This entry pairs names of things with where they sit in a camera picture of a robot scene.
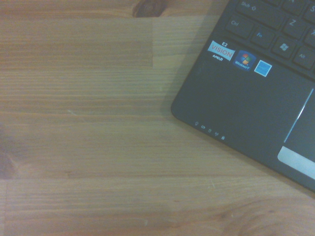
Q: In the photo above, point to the black laptop computer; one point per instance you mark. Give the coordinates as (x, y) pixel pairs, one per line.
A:
(236, 98)

